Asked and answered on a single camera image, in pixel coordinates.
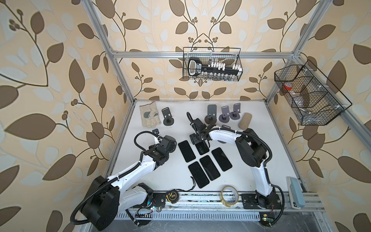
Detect clear tape roll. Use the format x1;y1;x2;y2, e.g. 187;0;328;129
220;186;240;207

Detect beige oval sponge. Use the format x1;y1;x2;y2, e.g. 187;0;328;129
238;113;252;131

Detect black yellow tape measure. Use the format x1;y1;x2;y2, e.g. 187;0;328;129
166;189;179;204

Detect phone with purple case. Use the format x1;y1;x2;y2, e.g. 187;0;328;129
188;162;210;189

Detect wire basket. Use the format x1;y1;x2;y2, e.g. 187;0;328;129
183;46;243;82
274;60;352;126

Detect black tool in basket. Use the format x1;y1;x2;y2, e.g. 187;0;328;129
186;58;243;78

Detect back wire basket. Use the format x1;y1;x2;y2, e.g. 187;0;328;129
183;46;243;82

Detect phone with green case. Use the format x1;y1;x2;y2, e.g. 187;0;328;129
200;155;220;181

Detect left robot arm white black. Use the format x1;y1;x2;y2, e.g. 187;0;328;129
70;130;177;231

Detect beige work glove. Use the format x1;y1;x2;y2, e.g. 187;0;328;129
139;101;161;128

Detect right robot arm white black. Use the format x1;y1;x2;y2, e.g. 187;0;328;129
186;112;285;209

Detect dark grey back stand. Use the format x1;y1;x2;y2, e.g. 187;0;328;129
161;107;174;126

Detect grey blue device on rail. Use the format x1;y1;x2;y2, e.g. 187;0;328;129
286;177;306;210

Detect aluminium front rail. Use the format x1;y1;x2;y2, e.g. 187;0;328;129
115;190;327;212

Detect black phone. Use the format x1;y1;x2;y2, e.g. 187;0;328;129
178;140;196;162
212;148;232;172
195;142;210;155

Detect black strap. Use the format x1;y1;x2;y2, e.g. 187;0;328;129
176;176;198;192

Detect right wire basket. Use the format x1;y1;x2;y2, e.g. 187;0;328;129
274;60;352;126

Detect grey phone stand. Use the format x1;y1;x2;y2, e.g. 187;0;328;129
219;105;230;123

